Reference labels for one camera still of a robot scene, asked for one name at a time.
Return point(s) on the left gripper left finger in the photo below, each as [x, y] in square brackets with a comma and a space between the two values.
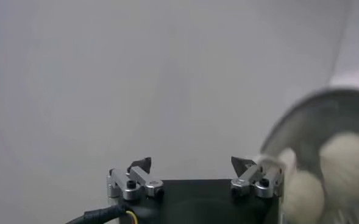
[145, 181]

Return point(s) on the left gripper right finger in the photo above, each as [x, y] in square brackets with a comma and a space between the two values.
[252, 175]

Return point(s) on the stainless steel steamer basket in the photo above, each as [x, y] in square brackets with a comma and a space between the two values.
[319, 121]

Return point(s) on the white steamed baozi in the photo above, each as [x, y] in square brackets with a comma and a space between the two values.
[346, 165]
[304, 196]

